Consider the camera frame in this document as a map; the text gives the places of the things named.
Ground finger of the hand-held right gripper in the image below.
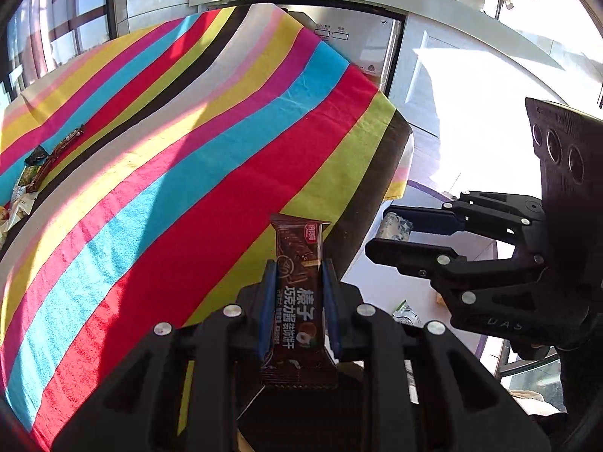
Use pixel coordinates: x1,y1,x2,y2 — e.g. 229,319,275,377
384,191,547,246
365,239,589,341

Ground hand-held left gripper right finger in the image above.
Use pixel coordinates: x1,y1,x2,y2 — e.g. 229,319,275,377
321,259,552,452

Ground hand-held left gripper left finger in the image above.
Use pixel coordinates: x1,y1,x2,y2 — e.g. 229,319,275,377
52,260,279,452

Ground small blue white candy packet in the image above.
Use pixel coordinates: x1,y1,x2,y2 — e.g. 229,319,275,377
383,213,414,241

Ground white green snack packet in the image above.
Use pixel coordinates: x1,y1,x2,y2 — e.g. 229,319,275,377
392,300,425,328

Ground white cabinet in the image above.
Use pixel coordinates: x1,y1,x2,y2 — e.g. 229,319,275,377
387,7,603,264

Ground colourful striped cloth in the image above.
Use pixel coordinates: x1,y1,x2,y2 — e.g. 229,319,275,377
0,4,416,452

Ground beige cloth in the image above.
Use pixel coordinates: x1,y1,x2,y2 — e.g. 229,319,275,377
511,388,566,415

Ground white washing machine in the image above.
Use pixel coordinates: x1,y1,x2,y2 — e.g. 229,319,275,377
187,0,407,96

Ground window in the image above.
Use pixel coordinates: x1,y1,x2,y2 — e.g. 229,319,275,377
0,0,114,90

